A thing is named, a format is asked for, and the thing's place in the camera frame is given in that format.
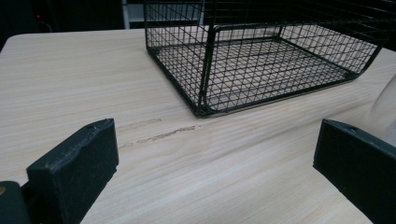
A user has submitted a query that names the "black wire mesh basket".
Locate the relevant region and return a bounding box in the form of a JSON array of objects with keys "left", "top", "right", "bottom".
[{"left": 143, "top": 0, "right": 396, "bottom": 118}]

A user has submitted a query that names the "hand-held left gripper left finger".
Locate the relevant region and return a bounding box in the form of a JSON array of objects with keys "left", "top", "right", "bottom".
[{"left": 25, "top": 118, "right": 120, "bottom": 224}]

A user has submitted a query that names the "dark equipment with red light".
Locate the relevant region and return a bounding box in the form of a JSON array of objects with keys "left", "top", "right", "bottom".
[{"left": 0, "top": 0, "right": 125, "bottom": 52}]

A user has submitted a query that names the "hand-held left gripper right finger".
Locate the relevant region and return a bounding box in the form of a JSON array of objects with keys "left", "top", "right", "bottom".
[{"left": 312, "top": 119, "right": 396, "bottom": 224}]

